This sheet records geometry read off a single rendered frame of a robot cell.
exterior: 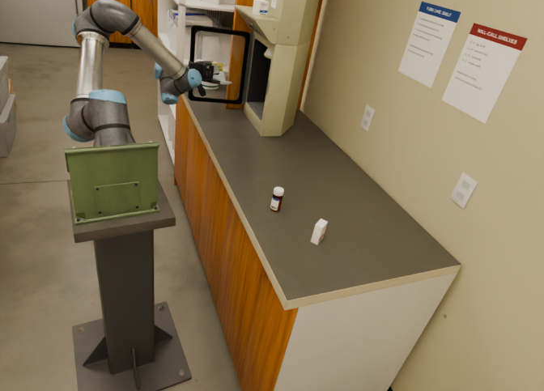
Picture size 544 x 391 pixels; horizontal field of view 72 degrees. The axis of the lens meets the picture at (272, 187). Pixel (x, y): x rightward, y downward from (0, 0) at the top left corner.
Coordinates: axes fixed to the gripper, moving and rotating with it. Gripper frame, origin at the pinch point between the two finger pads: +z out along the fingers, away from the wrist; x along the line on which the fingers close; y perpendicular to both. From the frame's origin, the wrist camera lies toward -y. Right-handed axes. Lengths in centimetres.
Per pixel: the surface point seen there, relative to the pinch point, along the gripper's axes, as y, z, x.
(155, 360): -118, -43, -68
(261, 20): 31.0, 7.8, -13.9
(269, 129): -21.5, 21.0, -13.4
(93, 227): -26, -63, -76
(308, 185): -26, 23, -61
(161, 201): -26, -40, -64
